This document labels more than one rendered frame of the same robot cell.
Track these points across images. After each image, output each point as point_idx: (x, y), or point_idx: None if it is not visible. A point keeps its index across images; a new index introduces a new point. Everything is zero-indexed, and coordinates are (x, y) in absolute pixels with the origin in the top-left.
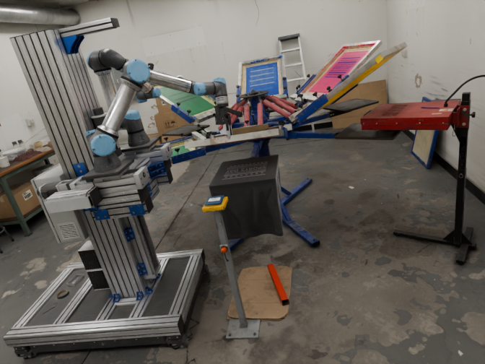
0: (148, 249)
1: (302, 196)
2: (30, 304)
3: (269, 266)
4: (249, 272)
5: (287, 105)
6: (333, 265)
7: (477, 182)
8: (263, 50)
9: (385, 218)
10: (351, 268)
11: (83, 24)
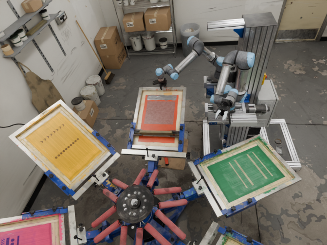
0: (220, 124)
1: None
2: (316, 160)
3: (167, 161)
4: (179, 164)
5: (107, 193)
6: (136, 165)
7: (19, 212)
8: None
9: (89, 203)
10: (129, 161)
11: (225, 20)
